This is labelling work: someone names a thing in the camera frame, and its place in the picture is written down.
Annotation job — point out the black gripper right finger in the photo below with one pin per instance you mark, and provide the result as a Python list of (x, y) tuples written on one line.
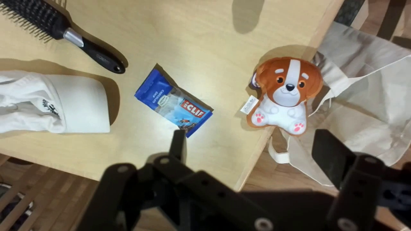
[(331, 156)]

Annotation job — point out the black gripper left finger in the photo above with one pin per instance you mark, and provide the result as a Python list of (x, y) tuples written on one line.
[(177, 146)]

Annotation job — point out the orange white plush dog toy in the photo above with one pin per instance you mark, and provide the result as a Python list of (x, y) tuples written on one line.
[(284, 97)]

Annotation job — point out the blue snack bar wrapper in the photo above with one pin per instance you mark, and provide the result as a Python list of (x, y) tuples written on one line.
[(171, 101)]

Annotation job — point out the beige tote bag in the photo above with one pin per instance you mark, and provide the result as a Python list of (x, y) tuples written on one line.
[(367, 98)]

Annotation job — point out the white rolled sock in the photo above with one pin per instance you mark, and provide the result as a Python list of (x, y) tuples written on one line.
[(64, 105)]

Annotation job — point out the wooden slat-back chair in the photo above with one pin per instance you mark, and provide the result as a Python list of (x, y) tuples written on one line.
[(46, 193)]

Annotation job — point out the black hairbrush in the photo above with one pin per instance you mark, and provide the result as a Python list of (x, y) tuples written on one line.
[(42, 17)]

